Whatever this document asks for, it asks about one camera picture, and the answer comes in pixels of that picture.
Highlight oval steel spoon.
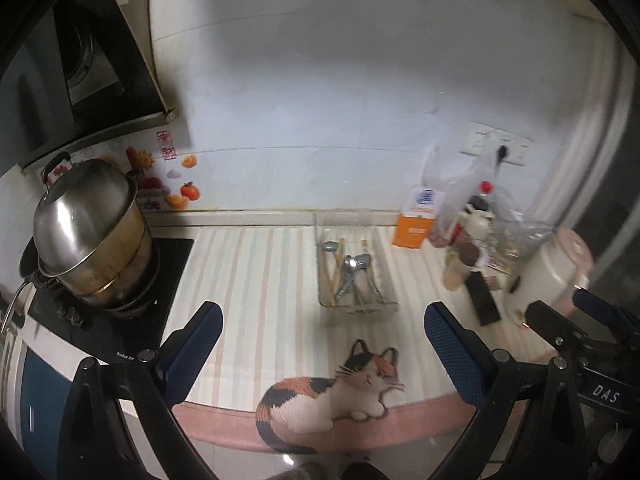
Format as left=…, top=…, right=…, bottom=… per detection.
left=349, top=252, right=372, bottom=275

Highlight large steel spoon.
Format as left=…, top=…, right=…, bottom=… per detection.
left=334, top=255, right=361, bottom=304

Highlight chopstick with grey band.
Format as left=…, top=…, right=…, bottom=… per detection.
left=322, top=237, right=345, bottom=307

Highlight chopstick with gold bands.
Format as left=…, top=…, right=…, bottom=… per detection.
left=361, top=238, right=384, bottom=304

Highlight round steel soup spoon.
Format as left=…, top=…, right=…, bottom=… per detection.
left=321, top=240, right=340, bottom=278

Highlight pink white electric kettle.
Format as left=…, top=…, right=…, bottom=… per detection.
left=504, top=228, right=593, bottom=327

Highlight black smartphone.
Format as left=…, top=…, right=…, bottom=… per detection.
left=464, top=271, right=501, bottom=326

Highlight blue cabinet door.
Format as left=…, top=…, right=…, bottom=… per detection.
left=20, top=350, right=72, bottom=479

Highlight black induction cooktop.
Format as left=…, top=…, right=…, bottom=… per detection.
left=28, top=237, right=194, bottom=364

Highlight white lidded bottle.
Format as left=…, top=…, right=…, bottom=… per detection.
left=456, top=203, right=495, bottom=249

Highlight red cap sauce bottle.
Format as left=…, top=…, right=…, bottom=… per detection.
left=470, top=180, right=495, bottom=226

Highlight clear plastic bag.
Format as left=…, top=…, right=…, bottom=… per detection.
left=426, top=139, right=556, bottom=261

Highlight striped cat print mat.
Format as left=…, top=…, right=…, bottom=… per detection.
left=164, top=224, right=561, bottom=456

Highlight clear plastic utensil tray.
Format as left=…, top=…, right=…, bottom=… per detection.
left=314, top=209, right=398, bottom=315

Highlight black power plug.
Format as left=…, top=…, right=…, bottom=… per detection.
left=496, top=145, right=509, bottom=166

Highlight stainless steel pot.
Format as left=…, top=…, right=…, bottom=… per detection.
left=32, top=152, right=152, bottom=306

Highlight black range hood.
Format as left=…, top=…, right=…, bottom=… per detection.
left=1, top=0, right=177, bottom=171

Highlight white wall socket panel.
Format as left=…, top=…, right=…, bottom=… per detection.
left=459, top=122, right=535, bottom=167

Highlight fruit wall stickers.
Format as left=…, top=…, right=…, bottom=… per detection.
left=125, top=129, right=202, bottom=211

